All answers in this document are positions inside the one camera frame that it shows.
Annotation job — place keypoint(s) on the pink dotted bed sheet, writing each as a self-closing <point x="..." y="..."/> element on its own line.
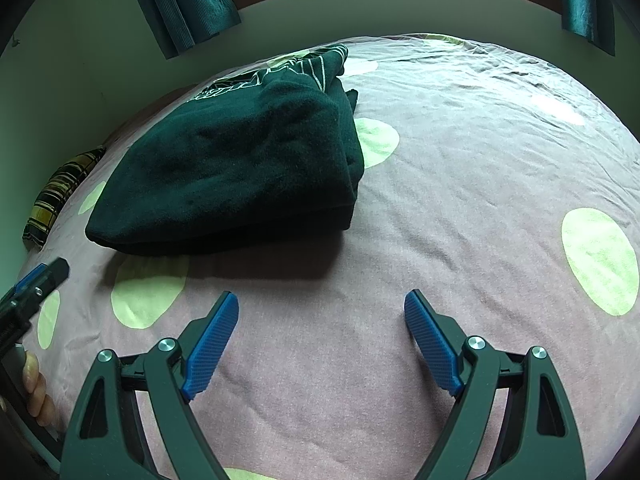
<point x="450" y="185"/>

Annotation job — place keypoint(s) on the plaid pillow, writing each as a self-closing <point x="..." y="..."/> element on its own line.
<point x="55" y="195"/>

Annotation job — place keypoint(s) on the teal curtain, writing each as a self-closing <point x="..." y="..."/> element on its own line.
<point x="585" y="5"/>
<point x="185" y="5"/>

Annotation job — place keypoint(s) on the person's left hand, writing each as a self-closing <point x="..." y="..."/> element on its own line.
<point x="37" y="390"/>

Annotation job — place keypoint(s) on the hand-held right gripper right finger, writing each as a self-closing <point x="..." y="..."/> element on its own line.
<point x="432" y="345"/>

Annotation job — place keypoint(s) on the black sweater with white print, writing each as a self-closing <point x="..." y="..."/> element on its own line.
<point x="225" y="160"/>

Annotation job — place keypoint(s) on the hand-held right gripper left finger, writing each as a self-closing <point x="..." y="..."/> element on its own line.
<point x="210" y="350"/>

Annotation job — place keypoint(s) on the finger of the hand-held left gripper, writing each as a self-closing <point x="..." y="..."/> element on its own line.
<point x="35" y="285"/>

